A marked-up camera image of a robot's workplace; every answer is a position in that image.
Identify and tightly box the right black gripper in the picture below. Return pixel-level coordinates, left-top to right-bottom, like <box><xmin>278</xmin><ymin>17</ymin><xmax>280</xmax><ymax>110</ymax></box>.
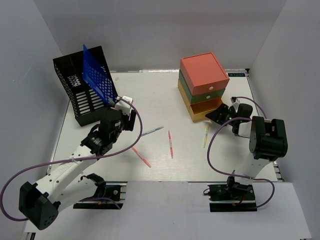
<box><xmin>205</xmin><ymin>103</ymin><xmax>239</xmax><ymax>127</ymax></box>

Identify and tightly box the yellow bottom drawer box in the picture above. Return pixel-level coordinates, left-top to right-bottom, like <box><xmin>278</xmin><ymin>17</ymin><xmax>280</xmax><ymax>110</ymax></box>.
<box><xmin>177</xmin><ymin>79</ymin><xmax>223</xmax><ymax>123</ymax></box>

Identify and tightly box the green drawer box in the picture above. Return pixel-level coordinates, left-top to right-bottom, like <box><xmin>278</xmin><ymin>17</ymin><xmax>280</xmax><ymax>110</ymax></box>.
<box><xmin>178</xmin><ymin>70</ymin><xmax>226</xmax><ymax>104</ymax></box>

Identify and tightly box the yellow thin pen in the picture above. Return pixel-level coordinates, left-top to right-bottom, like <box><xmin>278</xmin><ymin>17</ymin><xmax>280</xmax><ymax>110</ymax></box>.
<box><xmin>203</xmin><ymin>123</ymin><xmax>210</xmax><ymax>148</ymax></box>

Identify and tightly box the salmon top drawer box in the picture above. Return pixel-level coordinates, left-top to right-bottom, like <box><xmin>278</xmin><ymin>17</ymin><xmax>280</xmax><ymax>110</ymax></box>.
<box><xmin>180</xmin><ymin>52</ymin><xmax>230</xmax><ymax>96</ymax></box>

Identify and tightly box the blue plastic folder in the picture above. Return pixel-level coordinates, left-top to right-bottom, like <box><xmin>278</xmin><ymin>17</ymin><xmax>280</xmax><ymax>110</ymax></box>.
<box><xmin>82</xmin><ymin>44</ymin><xmax>118</xmax><ymax>106</ymax></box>

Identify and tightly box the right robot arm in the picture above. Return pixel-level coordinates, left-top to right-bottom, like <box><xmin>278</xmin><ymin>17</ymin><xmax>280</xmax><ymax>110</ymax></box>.
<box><xmin>205</xmin><ymin>103</ymin><xmax>288</xmax><ymax>200</ymax></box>

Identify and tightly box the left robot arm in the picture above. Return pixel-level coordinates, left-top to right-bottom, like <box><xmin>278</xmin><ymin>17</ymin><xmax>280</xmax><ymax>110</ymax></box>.
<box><xmin>18</xmin><ymin>108</ymin><xmax>137</xmax><ymax>230</ymax></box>

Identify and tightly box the blue thin pen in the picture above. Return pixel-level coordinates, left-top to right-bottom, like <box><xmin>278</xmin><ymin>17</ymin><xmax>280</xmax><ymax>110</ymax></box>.
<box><xmin>141</xmin><ymin>126</ymin><xmax>164</xmax><ymax>137</ymax></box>

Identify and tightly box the orange thin pen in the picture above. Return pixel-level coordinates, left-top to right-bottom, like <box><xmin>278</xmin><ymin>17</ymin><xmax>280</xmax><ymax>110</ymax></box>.
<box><xmin>131</xmin><ymin>147</ymin><xmax>152</xmax><ymax>168</ymax></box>

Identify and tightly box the black mesh file organizer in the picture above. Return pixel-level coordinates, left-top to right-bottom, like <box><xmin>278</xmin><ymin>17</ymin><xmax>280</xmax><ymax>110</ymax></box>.
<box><xmin>52</xmin><ymin>46</ymin><xmax>115</xmax><ymax>127</ymax></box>

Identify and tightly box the pink thin pen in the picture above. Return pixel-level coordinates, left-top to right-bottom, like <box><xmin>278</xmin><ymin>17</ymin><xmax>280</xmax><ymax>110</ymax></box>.
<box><xmin>168</xmin><ymin>130</ymin><xmax>174</xmax><ymax>159</ymax></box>

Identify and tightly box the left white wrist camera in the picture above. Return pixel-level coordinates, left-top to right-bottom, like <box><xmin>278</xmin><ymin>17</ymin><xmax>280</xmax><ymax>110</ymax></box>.
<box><xmin>114</xmin><ymin>95</ymin><xmax>134</xmax><ymax>116</ymax></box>

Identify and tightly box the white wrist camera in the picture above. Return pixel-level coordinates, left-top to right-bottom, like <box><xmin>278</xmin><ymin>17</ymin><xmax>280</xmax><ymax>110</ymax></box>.
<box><xmin>114</xmin><ymin>95</ymin><xmax>134</xmax><ymax>116</ymax></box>
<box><xmin>229</xmin><ymin>97</ymin><xmax>240</xmax><ymax>112</ymax></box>

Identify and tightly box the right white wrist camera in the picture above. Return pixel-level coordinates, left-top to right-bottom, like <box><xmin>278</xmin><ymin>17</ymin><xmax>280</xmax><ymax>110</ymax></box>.
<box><xmin>229</xmin><ymin>97</ymin><xmax>240</xmax><ymax>112</ymax></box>

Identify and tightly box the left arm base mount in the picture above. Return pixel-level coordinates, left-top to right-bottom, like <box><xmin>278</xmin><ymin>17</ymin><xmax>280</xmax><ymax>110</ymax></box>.
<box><xmin>73</xmin><ymin>173</ymin><xmax>127</xmax><ymax>210</ymax></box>

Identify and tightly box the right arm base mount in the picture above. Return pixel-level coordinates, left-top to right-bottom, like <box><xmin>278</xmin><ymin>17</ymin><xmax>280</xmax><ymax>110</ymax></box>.
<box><xmin>203</xmin><ymin>183</ymin><xmax>258</xmax><ymax>213</ymax></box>

